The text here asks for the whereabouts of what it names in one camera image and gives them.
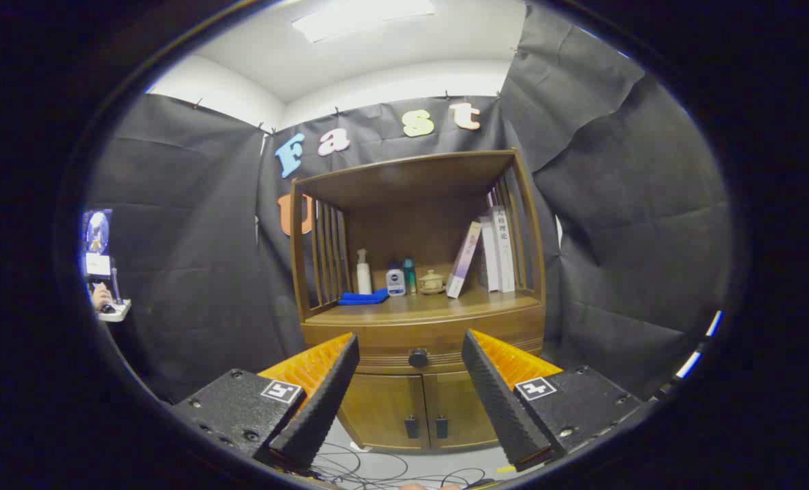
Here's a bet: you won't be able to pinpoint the blue folded cloth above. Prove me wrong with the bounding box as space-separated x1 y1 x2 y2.
338 289 390 306

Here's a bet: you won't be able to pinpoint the brown wooden cabinet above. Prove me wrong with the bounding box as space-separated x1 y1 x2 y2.
289 150 548 453

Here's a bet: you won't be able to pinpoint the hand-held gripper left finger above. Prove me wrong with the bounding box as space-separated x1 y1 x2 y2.
172 332 361 472

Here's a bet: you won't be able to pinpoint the wooden countertop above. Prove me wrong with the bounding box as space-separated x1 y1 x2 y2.
306 286 541 326

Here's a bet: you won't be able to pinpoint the wooden cabinet door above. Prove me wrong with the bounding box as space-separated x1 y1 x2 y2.
340 373 427 450
424 371 501 450

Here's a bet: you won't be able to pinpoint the plain white book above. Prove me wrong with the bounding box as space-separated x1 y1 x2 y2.
479 214 501 293

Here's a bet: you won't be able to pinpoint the purple and white book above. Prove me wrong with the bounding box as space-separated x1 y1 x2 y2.
445 221 482 299

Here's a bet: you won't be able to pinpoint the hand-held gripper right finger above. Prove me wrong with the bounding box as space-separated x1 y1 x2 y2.
461 329 650 472

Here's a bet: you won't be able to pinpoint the white side table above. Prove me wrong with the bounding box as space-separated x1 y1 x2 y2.
98 299 132 323

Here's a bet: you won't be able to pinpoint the tangled black floor cables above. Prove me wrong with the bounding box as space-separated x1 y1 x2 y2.
309 441 501 489

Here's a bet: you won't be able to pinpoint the white book with printed spine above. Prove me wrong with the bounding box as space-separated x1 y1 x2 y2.
492 206 516 293

